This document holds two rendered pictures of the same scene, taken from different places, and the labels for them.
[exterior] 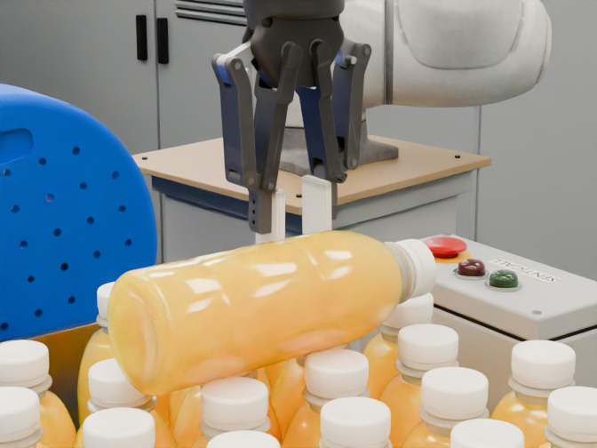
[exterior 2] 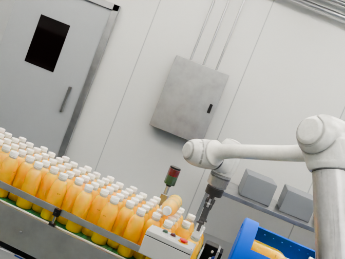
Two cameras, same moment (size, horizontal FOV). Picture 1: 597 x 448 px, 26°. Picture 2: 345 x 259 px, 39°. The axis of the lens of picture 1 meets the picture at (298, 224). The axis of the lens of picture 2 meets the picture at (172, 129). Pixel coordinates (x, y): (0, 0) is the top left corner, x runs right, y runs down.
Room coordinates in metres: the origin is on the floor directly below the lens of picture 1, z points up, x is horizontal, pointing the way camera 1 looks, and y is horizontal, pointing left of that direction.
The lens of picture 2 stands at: (2.24, -1.59, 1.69)
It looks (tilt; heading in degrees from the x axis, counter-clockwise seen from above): 6 degrees down; 136
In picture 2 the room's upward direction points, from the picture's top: 22 degrees clockwise
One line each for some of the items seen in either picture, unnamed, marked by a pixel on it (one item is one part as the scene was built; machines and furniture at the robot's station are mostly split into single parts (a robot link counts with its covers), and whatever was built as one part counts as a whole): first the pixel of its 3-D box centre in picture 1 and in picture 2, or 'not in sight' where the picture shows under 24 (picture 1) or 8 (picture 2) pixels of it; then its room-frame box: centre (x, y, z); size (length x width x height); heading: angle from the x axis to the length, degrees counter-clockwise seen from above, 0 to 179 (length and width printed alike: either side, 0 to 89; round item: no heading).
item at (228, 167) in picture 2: not in sight; (226, 156); (0.96, -0.01, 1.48); 0.13 x 0.11 x 0.16; 87
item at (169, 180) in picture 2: not in sight; (170, 179); (0.44, 0.27, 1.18); 0.06 x 0.06 x 0.05
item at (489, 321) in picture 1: (485, 328); (167, 247); (0.97, -0.15, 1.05); 0.20 x 0.10 x 0.10; 37
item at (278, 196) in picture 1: (269, 231); not in sight; (0.95, 0.02, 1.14); 0.03 x 0.01 x 0.07; 37
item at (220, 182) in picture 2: not in sight; (218, 180); (0.96, 0.00, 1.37); 0.09 x 0.09 x 0.06
